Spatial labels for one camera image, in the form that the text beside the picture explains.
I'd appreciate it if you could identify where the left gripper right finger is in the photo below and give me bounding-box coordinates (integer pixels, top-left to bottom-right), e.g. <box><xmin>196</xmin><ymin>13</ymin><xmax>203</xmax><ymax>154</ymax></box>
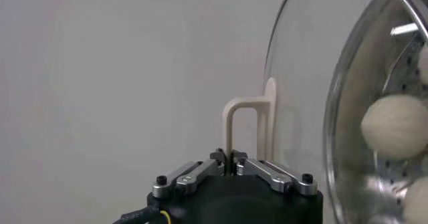
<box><xmin>230</xmin><ymin>148</ymin><xmax>318</xmax><ymax>196</ymax></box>

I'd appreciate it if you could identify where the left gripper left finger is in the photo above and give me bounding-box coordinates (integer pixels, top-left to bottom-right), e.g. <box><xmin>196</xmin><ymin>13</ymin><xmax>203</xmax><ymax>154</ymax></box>
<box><xmin>152</xmin><ymin>148</ymin><xmax>228</xmax><ymax>199</ymax></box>

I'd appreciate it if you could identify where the glass lid with cream handle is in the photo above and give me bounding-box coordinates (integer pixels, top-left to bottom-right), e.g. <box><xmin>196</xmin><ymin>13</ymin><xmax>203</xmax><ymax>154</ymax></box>
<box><xmin>222</xmin><ymin>0</ymin><xmax>428</xmax><ymax>224</ymax></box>

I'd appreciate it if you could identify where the white steamed baozi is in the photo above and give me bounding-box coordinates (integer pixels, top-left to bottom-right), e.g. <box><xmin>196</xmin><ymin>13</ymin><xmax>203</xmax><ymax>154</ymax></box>
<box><xmin>360</xmin><ymin>94</ymin><xmax>428</xmax><ymax>161</ymax></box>

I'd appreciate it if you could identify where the stainless perforated steamer basket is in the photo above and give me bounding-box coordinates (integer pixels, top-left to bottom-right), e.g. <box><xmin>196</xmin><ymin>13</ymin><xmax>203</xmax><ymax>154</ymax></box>
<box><xmin>334</xmin><ymin>0</ymin><xmax>428</xmax><ymax>224</ymax></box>

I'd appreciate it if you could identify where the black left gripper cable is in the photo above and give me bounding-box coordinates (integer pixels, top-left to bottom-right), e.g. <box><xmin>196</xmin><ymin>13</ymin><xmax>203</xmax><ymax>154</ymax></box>
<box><xmin>112</xmin><ymin>205</ymin><xmax>171</xmax><ymax>224</ymax></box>

